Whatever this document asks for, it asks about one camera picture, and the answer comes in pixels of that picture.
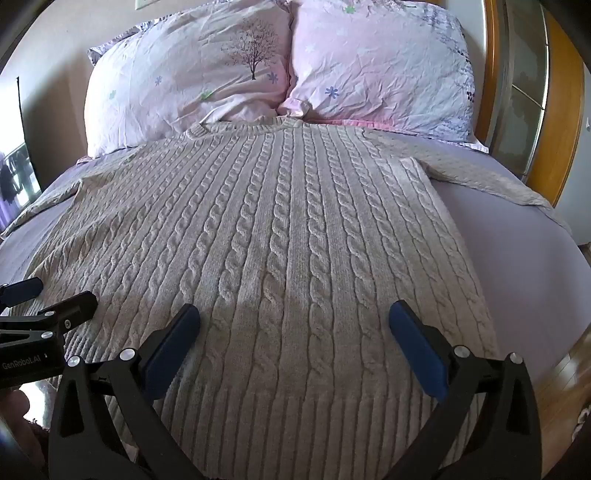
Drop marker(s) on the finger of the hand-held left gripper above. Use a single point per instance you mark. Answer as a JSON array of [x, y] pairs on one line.
[[76, 305], [22, 290]]

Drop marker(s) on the flower print pink pillow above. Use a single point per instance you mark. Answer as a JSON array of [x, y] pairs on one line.
[[383, 64]]

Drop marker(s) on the wooden headboard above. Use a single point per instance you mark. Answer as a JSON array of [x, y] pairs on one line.
[[531, 92]]

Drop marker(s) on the person's left hand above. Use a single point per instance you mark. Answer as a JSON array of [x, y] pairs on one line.
[[18, 415]]

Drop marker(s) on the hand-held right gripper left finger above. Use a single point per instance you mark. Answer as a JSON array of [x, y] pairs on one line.
[[171, 353]]

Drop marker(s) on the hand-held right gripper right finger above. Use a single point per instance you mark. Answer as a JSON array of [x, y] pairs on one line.
[[417, 353]]

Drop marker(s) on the purple bed sheet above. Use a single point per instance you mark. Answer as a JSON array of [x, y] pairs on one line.
[[508, 258]]

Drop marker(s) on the tree print pink pillow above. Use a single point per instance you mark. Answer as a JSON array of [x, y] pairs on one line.
[[184, 78]]

